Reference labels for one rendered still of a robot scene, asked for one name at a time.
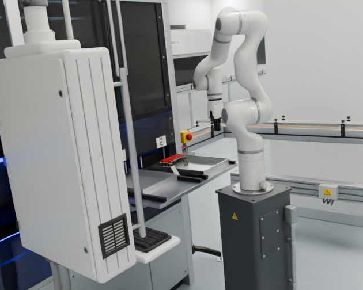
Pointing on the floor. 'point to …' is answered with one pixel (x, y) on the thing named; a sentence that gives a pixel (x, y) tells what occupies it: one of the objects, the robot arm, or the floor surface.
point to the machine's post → (176, 134)
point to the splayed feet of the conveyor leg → (208, 251)
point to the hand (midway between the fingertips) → (217, 127)
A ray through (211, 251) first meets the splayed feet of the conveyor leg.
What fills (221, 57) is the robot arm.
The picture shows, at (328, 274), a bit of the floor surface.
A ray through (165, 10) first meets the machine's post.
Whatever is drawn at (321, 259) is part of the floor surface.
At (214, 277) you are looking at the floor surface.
